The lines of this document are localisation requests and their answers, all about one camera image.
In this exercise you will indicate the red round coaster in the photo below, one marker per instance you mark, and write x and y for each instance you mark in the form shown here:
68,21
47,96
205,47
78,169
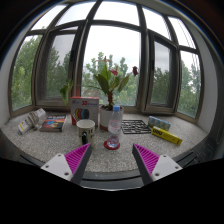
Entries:
111,148

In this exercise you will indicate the yellow glue box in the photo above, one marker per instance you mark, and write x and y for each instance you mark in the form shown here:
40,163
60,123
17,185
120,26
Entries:
166,135

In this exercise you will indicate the potted plant in white pot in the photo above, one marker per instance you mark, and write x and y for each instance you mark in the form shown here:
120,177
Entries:
108,81

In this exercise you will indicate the clear plastic water bottle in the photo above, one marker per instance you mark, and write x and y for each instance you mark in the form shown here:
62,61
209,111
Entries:
114,126

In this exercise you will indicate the white wrapped package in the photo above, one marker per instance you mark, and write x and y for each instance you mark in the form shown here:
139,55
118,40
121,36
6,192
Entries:
31,121

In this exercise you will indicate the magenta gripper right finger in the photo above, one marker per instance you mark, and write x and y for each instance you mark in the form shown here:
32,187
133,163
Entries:
152,166

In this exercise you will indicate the light blue small box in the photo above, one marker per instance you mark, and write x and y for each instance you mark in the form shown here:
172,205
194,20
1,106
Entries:
153,121

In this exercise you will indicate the bay window frame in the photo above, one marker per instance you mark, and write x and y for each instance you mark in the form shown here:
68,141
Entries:
66,40

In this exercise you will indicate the red and white filament box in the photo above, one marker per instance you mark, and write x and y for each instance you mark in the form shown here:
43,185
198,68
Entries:
84,108

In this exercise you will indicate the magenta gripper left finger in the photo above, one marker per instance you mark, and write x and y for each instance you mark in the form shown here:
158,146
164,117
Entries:
71,166

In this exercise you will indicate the white mug with print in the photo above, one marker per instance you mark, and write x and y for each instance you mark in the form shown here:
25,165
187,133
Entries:
86,131

